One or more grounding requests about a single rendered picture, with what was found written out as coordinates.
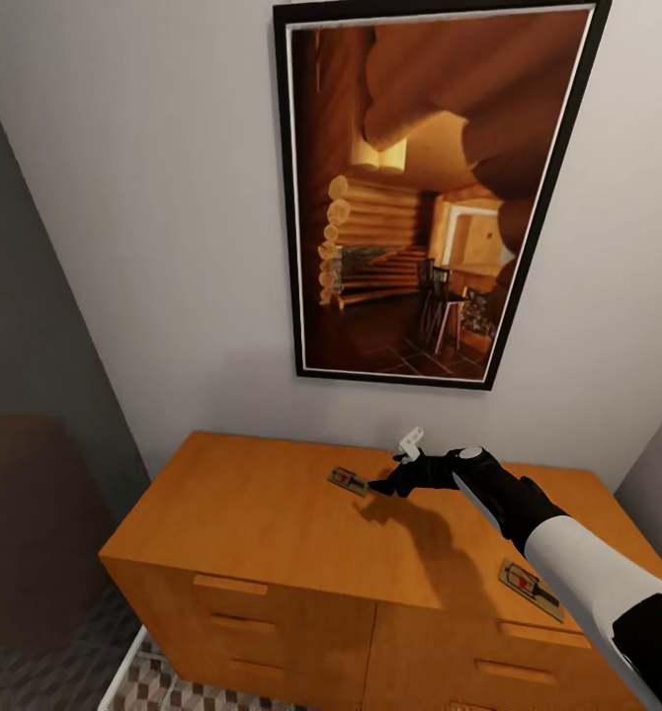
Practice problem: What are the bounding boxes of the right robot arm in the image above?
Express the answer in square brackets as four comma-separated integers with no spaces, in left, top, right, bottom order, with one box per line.
[368,426,662,711]

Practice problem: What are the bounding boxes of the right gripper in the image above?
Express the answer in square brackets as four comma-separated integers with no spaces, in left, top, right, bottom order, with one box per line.
[368,448,436,498]

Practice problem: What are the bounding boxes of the mousetrap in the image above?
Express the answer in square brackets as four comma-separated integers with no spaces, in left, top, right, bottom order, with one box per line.
[327,465,371,497]
[498,558,565,623]

